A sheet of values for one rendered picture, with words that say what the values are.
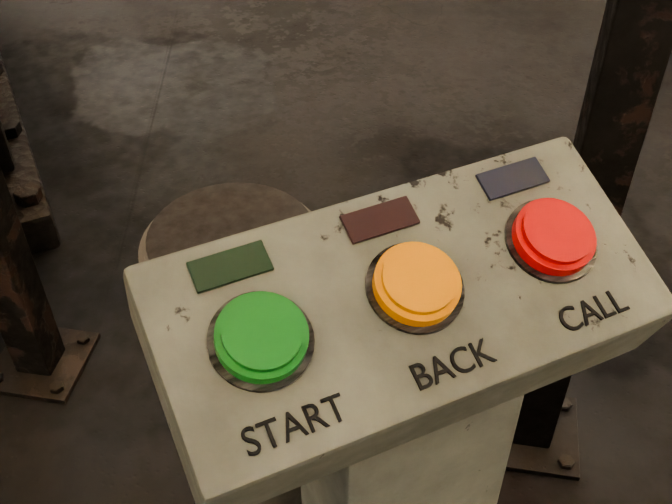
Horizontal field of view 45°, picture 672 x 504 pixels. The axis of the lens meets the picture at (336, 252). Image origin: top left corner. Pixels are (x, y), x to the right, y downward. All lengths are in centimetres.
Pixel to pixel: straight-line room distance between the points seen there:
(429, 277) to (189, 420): 12
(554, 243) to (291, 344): 14
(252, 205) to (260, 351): 22
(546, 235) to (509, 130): 118
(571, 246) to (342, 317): 11
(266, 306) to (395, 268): 6
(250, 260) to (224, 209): 18
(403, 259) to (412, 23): 156
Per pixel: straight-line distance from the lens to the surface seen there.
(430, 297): 36
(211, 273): 36
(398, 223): 38
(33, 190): 133
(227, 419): 34
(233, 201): 55
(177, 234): 53
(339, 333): 35
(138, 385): 113
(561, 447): 106
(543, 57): 182
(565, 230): 40
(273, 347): 34
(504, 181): 41
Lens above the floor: 86
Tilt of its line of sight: 43 degrees down
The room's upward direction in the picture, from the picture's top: straight up
